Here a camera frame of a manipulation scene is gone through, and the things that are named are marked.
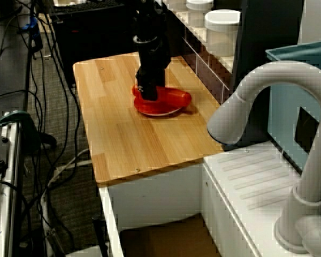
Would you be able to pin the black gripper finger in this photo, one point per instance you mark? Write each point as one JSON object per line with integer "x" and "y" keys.
{"x": 149, "y": 89}

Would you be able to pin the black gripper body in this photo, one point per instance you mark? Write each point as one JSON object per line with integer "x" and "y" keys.
{"x": 152, "y": 59}

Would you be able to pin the red plastic bell pepper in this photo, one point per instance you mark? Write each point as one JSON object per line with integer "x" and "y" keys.
{"x": 176, "y": 97}

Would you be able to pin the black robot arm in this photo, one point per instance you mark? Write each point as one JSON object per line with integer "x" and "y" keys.
{"x": 148, "y": 18}

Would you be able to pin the red round plate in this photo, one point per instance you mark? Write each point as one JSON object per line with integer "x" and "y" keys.
{"x": 152, "y": 110}

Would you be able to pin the black equipment case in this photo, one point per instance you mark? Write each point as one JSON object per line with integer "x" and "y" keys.
{"x": 96, "y": 37}

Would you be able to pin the white plastic jar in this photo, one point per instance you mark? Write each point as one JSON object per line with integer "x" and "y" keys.
{"x": 222, "y": 34}
{"x": 199, "y": 13}

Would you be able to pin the white toy kitchen cabinet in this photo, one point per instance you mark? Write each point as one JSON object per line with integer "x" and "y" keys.
{"x": 155, "y": 192}

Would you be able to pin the grey toy faucet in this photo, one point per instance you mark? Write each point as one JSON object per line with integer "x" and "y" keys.
{"x": 283, "y": 80}

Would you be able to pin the teal plastic bin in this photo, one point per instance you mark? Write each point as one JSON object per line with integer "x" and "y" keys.
{"x": 286, "y": 107}

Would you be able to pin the white toy sink drainboard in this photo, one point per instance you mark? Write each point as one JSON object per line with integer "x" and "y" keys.
{"x": 256, "y": 176}

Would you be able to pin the black rod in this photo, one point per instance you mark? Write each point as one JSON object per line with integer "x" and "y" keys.
{"x": 101, "y": 235}

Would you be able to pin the dark kitchen shelf post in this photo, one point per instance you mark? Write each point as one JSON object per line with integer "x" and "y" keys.
{"x": 267, "y": 32}

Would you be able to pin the aluminium frame rail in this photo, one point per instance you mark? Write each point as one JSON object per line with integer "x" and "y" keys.
{"x": 10, "y": 187}

